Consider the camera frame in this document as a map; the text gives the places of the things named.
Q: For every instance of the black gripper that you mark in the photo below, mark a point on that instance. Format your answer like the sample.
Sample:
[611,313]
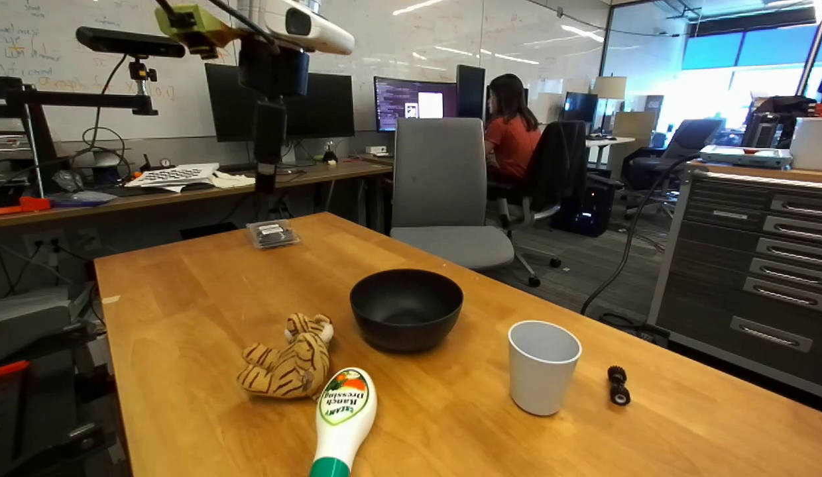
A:
[268,133]

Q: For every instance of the striped tiger plushie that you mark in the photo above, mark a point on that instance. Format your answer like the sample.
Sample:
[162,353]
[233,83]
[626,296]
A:
[293,367]

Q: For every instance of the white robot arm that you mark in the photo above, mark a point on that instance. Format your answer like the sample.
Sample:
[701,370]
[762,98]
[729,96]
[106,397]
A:
[319,31]

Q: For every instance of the black bowl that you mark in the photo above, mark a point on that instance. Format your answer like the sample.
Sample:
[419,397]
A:
[407,313]

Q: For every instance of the stack of papers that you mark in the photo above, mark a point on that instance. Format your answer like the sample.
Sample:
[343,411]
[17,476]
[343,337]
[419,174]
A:
[185,177]

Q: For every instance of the dark computer monitor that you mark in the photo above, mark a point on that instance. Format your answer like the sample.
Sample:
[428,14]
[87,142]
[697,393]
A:
[327,106]

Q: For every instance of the lit purple computer monitor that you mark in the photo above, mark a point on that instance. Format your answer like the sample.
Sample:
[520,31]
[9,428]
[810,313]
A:
[392,101]

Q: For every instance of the long wooden desk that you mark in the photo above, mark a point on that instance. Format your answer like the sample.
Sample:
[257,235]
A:
[120,204]

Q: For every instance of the grey office chair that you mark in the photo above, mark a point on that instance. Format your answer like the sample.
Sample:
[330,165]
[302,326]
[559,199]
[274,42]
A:
[439,177]

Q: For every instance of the person in red shirt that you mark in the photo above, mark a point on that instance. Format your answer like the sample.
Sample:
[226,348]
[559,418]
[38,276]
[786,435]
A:
[513,142]

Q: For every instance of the white green-capped dressing bottle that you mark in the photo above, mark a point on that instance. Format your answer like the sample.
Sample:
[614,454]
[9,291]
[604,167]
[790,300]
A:
[346,414]

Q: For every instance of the orange hand tool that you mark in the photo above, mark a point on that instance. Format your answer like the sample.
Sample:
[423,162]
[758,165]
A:
[17,204]

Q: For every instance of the grey padded seat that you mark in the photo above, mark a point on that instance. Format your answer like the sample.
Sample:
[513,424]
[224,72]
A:
[26,322]

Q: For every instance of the black office chair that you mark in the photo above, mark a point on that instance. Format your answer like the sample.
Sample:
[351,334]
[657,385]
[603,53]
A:
[558,162]

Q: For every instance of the black computer tower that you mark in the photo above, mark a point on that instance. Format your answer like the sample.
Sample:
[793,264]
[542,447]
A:
[582,204]

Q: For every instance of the white cup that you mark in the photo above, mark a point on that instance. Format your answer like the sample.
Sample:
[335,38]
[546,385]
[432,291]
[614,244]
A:
[539,379]

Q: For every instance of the dark mesh office chair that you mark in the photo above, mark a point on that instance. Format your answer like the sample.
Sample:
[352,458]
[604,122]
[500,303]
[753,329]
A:
[671,154]

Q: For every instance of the small black clip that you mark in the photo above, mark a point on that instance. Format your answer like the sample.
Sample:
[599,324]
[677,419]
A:
[618,389]

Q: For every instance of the grey laptop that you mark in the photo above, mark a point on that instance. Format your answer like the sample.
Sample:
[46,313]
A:
[746,158]

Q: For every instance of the grey drawer cabinet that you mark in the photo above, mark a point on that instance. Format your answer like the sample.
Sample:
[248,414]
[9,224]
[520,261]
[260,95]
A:
[746,265]

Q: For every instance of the white box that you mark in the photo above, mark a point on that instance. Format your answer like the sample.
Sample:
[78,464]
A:
[815,145]

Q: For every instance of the yellow-green wrist camera mount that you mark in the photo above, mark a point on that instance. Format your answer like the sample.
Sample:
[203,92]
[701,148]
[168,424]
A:
[200,24]

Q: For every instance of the black stereo camera bar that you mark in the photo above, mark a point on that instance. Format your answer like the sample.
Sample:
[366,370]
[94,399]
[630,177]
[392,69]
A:
[127,42]

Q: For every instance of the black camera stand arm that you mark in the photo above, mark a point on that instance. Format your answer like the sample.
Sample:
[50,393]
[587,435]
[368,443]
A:
[74,98]

